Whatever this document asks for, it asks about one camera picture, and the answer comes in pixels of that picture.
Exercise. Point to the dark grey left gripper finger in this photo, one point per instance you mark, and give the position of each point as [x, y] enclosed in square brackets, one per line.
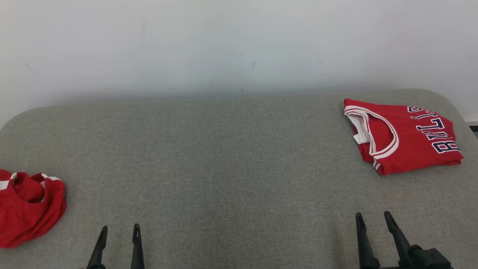
[137, 250]
[98, 250]

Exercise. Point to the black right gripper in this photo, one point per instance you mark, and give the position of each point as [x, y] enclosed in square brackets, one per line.
[429, 259]

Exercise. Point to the red basketball shorts white trim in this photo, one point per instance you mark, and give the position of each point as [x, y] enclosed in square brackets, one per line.
[26, 209]

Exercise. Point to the red basketball jersey white sleeves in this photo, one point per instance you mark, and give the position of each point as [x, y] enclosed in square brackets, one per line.
[410, 145]

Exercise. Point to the grey fabric sofa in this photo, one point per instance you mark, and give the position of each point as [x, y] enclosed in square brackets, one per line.
[224, 168]

